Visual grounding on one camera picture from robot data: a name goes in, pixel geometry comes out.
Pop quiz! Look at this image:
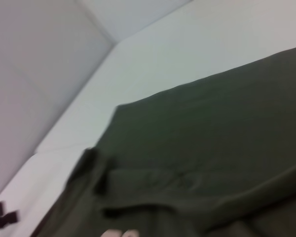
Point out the dark green shirt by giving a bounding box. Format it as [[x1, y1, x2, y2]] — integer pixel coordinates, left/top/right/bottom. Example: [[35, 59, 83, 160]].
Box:
[[32, 44, 296, 237]]

